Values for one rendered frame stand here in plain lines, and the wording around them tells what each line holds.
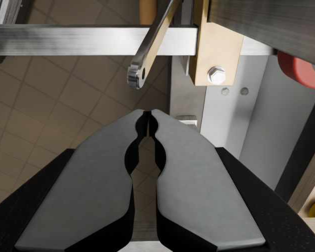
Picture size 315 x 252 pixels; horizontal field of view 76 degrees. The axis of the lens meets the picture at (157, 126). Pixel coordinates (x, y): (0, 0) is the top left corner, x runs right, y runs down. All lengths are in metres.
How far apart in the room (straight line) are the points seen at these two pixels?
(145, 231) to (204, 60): 0.24
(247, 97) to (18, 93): 1.23
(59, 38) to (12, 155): 1.53
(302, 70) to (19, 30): 0.30
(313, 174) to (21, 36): 0.44
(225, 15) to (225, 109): 0.42
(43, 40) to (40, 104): 1.14
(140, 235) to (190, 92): 0.29
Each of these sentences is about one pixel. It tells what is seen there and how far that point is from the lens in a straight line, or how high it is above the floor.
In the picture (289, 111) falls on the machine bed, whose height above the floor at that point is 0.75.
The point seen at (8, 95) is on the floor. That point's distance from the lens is 1.48.
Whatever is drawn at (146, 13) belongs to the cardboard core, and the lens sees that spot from 1.03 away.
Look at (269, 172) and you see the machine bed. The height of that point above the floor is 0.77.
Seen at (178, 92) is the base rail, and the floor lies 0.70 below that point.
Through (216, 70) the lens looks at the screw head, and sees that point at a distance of 0.25.
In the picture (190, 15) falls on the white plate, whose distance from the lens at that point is 0.31.
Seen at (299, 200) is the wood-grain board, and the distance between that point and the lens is 0.44.
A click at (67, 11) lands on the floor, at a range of 1.18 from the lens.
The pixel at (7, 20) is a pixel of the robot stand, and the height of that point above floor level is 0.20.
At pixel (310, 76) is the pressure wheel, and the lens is 0.27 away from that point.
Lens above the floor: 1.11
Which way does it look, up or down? 58 degrees down
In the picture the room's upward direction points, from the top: 178 degrees clockwise
